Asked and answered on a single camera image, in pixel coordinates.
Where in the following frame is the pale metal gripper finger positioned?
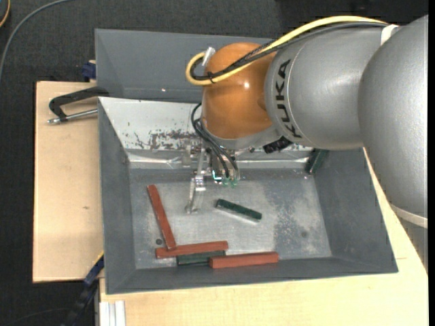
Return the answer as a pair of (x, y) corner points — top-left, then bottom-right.
(184, 178), (198, 214)
(190, 177), (207, 215)

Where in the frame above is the red-brown flat block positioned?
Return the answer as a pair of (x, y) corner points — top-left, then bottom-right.
(146, 184), (177, 251)
(155, 240), (229, 260)
(208, 251), (280, 270)

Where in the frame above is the dark green flat block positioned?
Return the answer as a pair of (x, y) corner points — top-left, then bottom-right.
(304, 147), (331, 176)
(215, 198), (263, 224)
(176, 249), (227, 268)

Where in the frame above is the grey metal bin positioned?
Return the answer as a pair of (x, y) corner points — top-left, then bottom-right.
(94, 28), (399, 295)

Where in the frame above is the pale wood flat board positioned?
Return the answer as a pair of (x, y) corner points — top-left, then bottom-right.
(32, 81), (106, 283)

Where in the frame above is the black cylinder on white bracket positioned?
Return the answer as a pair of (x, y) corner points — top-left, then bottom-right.
(237, 137), (293, 156)

